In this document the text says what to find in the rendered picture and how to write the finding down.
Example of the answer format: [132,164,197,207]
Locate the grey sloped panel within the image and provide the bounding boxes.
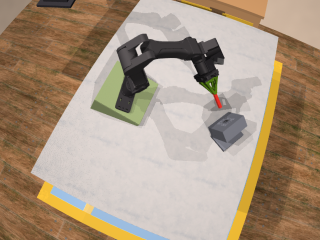
[208,112,247,152]

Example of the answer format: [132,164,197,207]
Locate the dark red peg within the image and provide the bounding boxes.
[212,93,222,109]

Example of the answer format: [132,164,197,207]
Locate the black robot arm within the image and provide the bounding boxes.
[115,33,225,113]

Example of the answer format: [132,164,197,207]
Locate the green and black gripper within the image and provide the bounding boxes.
[193,59,219,95]

